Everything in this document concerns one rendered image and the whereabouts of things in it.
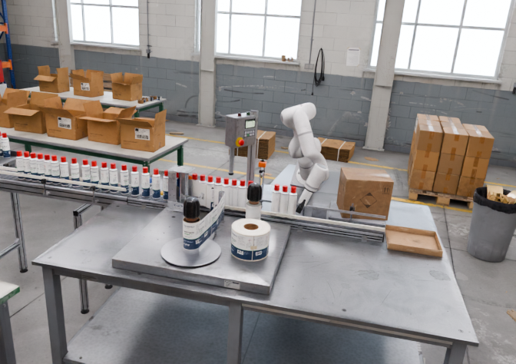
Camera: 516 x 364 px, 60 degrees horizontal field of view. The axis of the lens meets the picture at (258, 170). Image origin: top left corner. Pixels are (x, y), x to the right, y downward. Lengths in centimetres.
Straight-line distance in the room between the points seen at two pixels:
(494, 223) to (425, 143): 155
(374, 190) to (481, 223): 192
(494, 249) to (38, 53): 935
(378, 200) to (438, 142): 289
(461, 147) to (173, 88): 553
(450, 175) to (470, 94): 238
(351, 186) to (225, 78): 595
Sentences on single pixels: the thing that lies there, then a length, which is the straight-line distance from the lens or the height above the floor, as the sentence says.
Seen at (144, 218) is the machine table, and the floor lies 83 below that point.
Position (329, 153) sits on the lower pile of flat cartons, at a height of 11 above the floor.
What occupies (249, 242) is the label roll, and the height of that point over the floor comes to 99.
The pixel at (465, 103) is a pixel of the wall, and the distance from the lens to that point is 799.
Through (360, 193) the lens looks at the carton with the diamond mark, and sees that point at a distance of 292.
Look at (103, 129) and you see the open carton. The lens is 467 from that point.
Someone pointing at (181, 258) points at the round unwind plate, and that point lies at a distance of 230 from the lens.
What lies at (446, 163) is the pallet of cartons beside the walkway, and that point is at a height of 53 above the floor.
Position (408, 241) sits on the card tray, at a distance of 285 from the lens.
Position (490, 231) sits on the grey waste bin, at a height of 31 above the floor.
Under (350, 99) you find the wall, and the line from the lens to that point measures 800.
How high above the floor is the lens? 205
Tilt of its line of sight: 19 degrees down
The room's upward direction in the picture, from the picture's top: 4 degrees clockwise
